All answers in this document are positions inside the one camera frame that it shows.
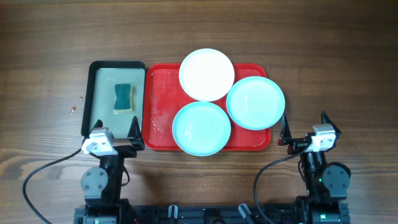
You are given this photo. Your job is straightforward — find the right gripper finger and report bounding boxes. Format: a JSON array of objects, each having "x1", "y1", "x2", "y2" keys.
[
  {"x1": 321, "y1": 110, "x2": 341, "y2": 136},
  {"x1": 279, "y1": 114, "x2": 292, "y2": 144}
]

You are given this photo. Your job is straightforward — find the black cable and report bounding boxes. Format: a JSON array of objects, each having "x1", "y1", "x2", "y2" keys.
[
  {"x1": 252, "y1": 143, "x2": 312, "y2": 224},
  {"x1": 22, "y1": 147, "x2": 85, "y2": 224}
]

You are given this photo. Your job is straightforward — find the black water tray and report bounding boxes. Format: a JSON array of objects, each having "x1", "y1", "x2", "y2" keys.
[{"x1": 81, "y1": 60, "x2": 146, "y2": 139}]

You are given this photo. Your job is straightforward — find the red plastic tray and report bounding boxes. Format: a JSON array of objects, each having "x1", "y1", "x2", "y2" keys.
[{"x1": 142, "y1": 63, "x2": 271, "y2": 151}]

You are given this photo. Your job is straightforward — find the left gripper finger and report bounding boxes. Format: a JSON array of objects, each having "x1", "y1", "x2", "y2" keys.
[
  {"x1": 127, "y1": 116, "x2": 142, "y2": 141},
  {"x1": 88, "y1": 119, "x2": 103, "y2": 138}
]

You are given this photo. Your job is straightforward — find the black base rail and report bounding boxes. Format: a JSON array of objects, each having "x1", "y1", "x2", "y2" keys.
[{"x1": 73, "y1": 203, "x2": 351, "y2": 224}]

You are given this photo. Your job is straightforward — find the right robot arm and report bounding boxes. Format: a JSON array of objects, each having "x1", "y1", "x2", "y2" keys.
[{"x1": 278, "y1": 111, "x2": 351, "y2": 224}]

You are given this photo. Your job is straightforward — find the white plate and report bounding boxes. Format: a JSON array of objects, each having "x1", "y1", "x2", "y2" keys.
[{"x1": 178, "y1": 49, "x2": 235, "y2": 101}]

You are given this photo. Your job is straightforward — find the left black cable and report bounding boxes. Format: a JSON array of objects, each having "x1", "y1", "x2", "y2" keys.
[{"x1": 22, "y1": 147, "x2": 85, "y2": 224}]

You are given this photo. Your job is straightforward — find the light blue plate front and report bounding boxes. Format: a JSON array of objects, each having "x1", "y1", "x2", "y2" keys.
[{"x1": 172, "y1": 101, "x2": 231, "y2": 157}]

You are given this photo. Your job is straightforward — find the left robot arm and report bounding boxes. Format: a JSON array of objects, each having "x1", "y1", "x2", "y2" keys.
[{"x1": 73, "y1": 117, "x2": 145, "y2": 224}]

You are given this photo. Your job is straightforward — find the right black cable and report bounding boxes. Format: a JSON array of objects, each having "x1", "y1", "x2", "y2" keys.
[{"x1": 252, "y1": 143, "x2": 312, "y2": 224}]

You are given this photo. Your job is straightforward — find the green yellow sponge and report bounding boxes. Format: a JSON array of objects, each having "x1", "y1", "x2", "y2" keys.
[{"x1": 114, "y1": 83, "x2": 133, "y2": 114}]

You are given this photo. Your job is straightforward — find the light blue plate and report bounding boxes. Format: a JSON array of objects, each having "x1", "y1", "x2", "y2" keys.
[
  {"x1": 172, "y1": 101, "x2": 231, "y2": 157},
  {"x1": 226, "y1": 76, "x2": 285, "y2": 130}
]

